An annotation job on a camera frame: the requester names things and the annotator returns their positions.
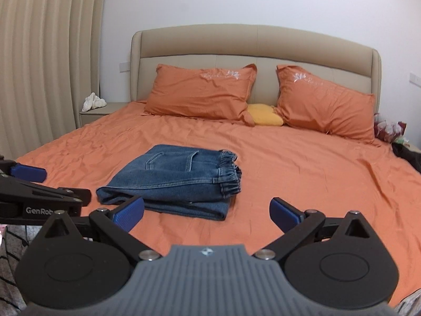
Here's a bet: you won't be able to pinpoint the beige padded headboard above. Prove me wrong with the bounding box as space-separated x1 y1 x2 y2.
131 24 382 139

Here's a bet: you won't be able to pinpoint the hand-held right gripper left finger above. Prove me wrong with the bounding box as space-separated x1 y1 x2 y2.
43 196 162 261

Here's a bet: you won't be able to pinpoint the black jacket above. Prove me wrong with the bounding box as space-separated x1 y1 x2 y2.
391 141 421 174

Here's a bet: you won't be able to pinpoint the orange pillow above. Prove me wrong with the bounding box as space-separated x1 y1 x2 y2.
275 65 377 145
143 63 258 126

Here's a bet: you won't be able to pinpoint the beige curtain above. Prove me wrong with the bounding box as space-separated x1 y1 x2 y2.
0 0 109 160

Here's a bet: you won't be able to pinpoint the yellow cushion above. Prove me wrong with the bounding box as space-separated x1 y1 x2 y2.
247 103 284 127

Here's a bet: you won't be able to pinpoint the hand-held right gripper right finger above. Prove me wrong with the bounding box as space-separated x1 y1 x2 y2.
253 197 374 261

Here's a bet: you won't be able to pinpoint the beige nightstand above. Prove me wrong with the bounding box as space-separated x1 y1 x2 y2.
79 102 129 130

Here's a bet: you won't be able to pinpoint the blue denim pants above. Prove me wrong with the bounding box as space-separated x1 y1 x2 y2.
96 144 243 222

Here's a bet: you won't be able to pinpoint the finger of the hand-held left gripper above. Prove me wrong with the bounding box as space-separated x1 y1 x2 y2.
0 177 92 206
0 159 47 184

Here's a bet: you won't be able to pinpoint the orange bed cover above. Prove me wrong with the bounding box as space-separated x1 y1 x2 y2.
15 100 421 307

